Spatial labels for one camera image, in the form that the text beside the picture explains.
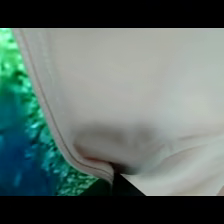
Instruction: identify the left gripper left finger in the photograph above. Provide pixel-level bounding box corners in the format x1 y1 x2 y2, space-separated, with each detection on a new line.
82 179 114 197

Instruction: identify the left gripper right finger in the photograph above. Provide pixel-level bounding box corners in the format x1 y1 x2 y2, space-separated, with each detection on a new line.
112 170 147 197

